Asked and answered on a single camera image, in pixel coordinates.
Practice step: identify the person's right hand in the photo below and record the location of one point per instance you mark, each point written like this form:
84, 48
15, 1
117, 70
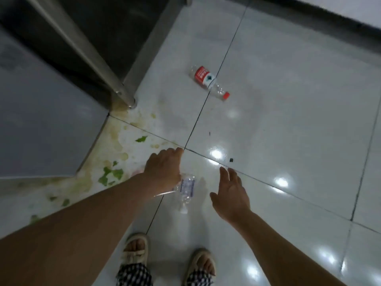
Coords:
232, 199

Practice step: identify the person's left hand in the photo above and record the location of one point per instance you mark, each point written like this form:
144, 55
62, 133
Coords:
163, 168

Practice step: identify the person's right thumb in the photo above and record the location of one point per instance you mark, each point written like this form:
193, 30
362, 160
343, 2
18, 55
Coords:
215, 198

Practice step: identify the person's left fingers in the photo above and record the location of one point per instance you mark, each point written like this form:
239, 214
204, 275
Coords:
174, 151

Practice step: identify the person's left forearm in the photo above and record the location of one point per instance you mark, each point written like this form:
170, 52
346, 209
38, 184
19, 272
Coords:
89, 229

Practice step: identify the person's right forearm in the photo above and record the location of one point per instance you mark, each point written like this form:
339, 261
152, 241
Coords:
282, 253

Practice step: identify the clear bottle with blue label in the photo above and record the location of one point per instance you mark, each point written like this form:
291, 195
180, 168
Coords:
187, 189

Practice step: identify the large green leaf scrap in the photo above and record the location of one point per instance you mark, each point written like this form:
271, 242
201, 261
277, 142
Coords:
110, 175

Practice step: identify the beige right sandal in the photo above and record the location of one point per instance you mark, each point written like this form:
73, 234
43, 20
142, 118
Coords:
201, 265

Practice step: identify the beige sandal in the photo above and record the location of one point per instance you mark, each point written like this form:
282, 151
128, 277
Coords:
201, 265
135, 250

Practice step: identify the clear bottle with red label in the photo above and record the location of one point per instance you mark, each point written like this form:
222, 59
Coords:
207, 80

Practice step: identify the checked trouser right leg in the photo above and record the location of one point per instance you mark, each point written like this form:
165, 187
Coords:
200, 279

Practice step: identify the checked trouser leg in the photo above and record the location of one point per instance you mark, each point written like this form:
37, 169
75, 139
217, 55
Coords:
200, 279
134, 275

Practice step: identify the beige left sandal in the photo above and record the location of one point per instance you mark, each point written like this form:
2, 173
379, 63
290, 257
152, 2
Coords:
135, 250

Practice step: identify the checked trouser left leg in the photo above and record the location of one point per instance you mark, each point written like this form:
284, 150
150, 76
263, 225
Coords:
134, 275

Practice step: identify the stainless steel table leg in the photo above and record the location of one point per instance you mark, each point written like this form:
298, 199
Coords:
89, 53

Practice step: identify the stainless steel table top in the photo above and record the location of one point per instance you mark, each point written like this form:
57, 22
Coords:
41, 116

